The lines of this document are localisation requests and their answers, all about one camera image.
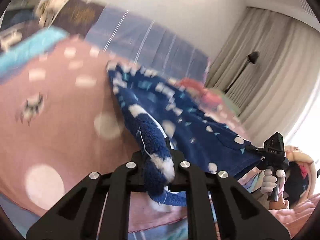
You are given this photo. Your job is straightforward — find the blue plaid pillow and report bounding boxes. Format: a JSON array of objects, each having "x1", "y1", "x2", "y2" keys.
[{"x1": 85, "y1": 6, "x2": 212, "y2": 85}]

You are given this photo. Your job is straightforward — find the beige blurred cloth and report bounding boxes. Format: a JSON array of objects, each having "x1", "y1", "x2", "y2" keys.
[{"x1": 36, "y1": 0, "x2": 74, "y2": 27}]

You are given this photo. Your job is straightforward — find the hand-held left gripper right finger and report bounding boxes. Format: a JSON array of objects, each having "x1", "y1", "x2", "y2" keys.
[{"x1": 166, "y1": 137, "x2": 292, "y2": 240}]

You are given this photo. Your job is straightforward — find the pink polka dot blanket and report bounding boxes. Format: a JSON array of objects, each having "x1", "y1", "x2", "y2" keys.
[{"x1": 0, "y1": 36, "x2": 253, "y2": 233}]

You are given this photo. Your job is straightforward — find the person's right hand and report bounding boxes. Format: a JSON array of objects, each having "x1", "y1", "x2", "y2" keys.
[{"x1": 260, "y1": 168, "x2": 287, "y2": 196}]

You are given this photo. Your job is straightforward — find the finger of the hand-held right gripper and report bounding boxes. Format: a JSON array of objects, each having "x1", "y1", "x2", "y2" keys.
[{"x1": 246, "y1": 145, "x2": 265, "y2": 156}]

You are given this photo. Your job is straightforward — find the pink hooded fleece garment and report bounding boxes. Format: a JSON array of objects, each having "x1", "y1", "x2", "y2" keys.
[{"x1": 284, "y1": 144, "x2": 320, "y2": 203}]

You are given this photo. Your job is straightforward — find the navy fleece garment white spots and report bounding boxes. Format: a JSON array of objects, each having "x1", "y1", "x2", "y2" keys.
[{"x1": 106, "y1": 61, "x2": 265, "y2": 212}]

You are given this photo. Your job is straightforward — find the light blue cloth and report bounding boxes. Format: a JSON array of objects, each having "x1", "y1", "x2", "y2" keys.
[{"x1": 0, "y1": 27, "x2": 69, "y2": 80}]

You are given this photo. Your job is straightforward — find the light green cloth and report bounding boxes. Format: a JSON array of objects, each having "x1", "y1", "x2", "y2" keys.
[{"x1": 215, "y1": 89, "x2": 242, "y2": 118}]

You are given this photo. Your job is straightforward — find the black floor stand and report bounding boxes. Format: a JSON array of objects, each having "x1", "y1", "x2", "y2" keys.
[{"x1": 224, "y1": 51, "x2": 260, "y2": 94}]

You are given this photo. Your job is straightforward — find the beige curtain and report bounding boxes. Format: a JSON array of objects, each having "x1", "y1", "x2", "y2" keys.
[{"x1": 205, "y1": 6, "x2": 320, "y2": 130}]

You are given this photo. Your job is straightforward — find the dark brown patterned pillow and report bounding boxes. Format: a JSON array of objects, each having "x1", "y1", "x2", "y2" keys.
[{"x1": 51, "y1": 0, "x2": 107, "y2": 40}]

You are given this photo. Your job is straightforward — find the pink folded garment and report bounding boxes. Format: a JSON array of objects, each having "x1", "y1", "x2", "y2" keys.
[{"x1": 197, "y1": 87, "x2": 224, "y2": 109}]

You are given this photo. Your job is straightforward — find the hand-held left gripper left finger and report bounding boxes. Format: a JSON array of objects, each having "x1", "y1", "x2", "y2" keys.
[{"x1": 26, "y1": 151, "x2": 150, "y2": 240}]

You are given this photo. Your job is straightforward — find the person's pink fleece clothing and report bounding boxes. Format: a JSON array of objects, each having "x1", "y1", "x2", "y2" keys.
[{"x1": 269, "y1": 196, "x2": 318, "y2": 234}]

